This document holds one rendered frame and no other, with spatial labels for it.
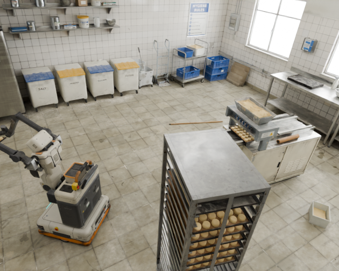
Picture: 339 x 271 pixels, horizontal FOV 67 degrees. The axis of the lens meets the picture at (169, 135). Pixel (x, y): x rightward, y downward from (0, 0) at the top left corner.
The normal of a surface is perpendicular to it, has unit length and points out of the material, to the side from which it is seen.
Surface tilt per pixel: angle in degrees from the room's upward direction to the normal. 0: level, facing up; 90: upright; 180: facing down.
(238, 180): 0
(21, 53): 90
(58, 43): 90
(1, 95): 90
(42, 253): 0
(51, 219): 1
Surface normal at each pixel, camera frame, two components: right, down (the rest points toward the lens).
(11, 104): 0.51, 0.51
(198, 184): 0.06, -0.83
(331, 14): -0.86, 0.24
